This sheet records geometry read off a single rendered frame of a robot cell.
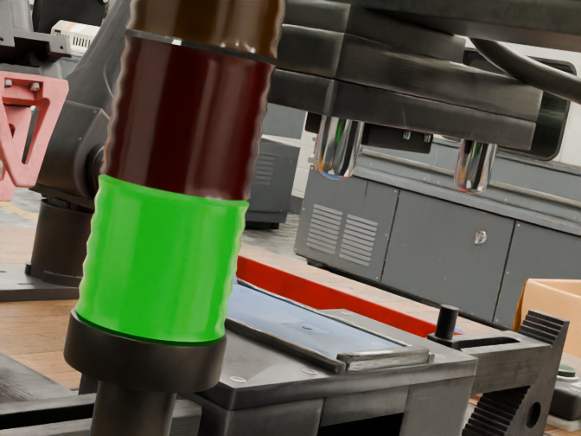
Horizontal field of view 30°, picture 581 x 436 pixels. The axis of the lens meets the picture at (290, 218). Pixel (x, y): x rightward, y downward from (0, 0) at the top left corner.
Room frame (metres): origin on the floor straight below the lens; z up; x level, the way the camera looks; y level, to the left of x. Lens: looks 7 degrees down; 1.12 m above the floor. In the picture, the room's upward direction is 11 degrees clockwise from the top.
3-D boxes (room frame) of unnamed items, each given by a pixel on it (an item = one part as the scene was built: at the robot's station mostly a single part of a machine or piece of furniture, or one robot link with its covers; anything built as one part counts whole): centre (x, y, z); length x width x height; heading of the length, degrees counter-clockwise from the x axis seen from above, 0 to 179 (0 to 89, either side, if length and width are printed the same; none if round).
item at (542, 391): (0.74, -0.18, 0.95); 0.06 x 0.03 x 0.09; 140
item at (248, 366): (0.56, -0.02, 0.98); 0.20 x 0.10 x 0.01; 140
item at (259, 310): (0.59, 0.00, 1.00); 0.15 x 0.07 x 0.03; 50
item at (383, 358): (0.54, -0.06, 0.98); 0.07 x 0.01 x 0.03; 140
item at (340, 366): (0.55, 0.01, 0.98); 0.13 x 0.01 x 0.03; 50
